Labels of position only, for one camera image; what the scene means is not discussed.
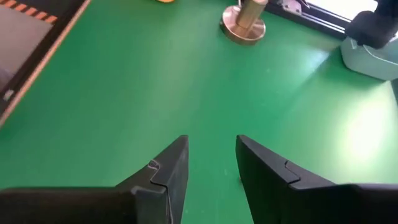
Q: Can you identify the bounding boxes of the green table mat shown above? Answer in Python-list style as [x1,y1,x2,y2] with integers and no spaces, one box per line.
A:
[0,0,398,224]

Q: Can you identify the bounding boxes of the black aluminium table frame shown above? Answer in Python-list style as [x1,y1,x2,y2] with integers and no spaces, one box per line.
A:
[266,0,354,40]

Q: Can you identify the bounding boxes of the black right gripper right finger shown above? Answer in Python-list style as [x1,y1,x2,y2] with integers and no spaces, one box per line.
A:
[235,134,338,224]

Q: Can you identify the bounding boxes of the grey tray with striped edge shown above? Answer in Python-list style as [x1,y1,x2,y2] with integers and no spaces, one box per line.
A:
[0,0,90,124]

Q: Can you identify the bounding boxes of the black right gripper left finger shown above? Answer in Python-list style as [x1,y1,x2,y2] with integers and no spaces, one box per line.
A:
[116,134,190,224]

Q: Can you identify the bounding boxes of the brass lamp with white bulb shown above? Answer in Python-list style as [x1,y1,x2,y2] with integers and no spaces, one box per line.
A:
[220,0,269,46]

